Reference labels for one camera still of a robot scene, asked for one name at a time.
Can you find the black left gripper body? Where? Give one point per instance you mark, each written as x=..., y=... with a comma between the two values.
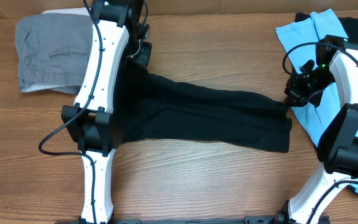
x=141, y=57

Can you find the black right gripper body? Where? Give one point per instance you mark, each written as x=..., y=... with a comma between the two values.
x=311, y=85

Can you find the black t-shirt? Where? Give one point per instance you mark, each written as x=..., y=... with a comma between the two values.
x=150, y=106

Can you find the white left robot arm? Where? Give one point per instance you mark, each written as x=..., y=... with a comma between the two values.
x=118, y=37

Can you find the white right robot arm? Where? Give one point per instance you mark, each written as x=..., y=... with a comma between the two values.
x=337, y=151

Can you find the folded grey trousers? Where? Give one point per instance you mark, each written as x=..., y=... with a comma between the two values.
x=53, y=51

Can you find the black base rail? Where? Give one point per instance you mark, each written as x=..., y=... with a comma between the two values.
x=246, y=220

